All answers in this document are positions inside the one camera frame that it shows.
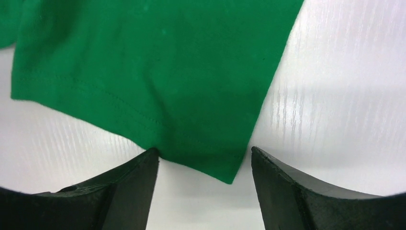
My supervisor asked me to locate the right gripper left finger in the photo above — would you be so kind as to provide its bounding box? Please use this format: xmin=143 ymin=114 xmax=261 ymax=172
xmin=0 ymin=148 xmax=159 ymax=230

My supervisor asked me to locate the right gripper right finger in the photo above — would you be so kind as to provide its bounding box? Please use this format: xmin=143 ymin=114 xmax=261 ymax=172
xmin=251 ymin=147 xmax=406 ymax=230

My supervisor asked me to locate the green t shirt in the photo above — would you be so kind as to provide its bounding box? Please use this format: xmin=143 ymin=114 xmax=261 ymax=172
xmin=0 ymin=0 xmax=303 ymax=184

